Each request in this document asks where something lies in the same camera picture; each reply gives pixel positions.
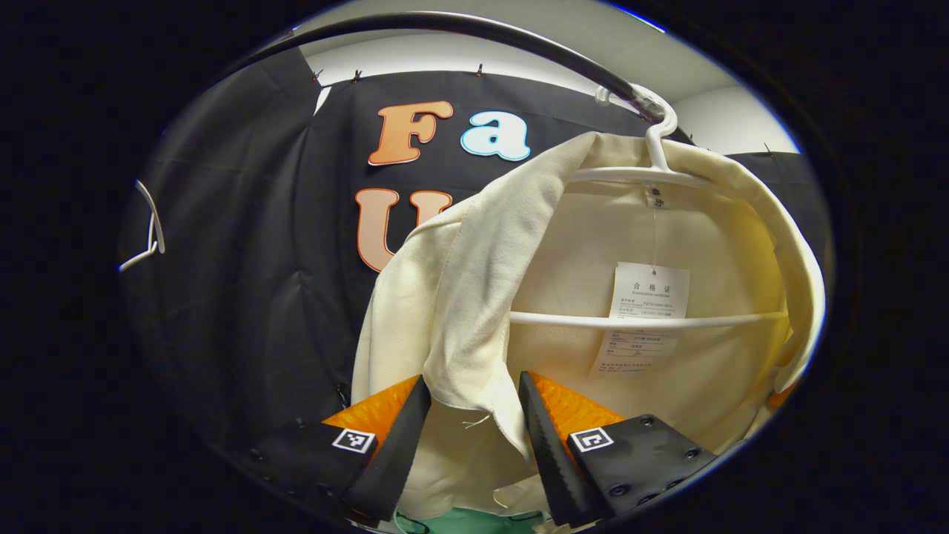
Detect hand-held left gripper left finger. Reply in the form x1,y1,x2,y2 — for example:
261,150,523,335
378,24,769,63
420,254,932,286
248,375,432,524

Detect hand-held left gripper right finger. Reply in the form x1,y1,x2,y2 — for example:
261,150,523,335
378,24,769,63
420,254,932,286
518,371,718,524

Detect green laundry hamper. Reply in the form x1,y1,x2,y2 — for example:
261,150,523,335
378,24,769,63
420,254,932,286
393,507,553,534

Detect cream shirt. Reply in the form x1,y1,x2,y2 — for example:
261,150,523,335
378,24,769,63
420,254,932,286
351,132,826,520

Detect white plastic hanger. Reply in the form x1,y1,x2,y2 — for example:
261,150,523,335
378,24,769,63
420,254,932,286
119,180,166,273
510,83,788,331

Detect black backdrop cloth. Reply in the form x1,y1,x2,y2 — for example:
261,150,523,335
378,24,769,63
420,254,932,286
119,44,831,475

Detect black clothes rail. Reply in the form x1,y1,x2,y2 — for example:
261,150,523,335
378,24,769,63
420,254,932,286
222,11,694,142

